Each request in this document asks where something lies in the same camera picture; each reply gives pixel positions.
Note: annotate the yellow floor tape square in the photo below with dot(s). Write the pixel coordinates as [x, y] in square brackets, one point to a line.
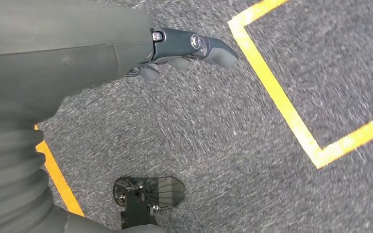
[59, 183]
[283, 106]

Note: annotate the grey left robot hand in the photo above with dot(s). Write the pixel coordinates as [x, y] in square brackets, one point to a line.
[61, 48]

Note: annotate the black ribbed robot foot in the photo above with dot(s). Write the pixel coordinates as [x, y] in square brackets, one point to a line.
[167, 193]

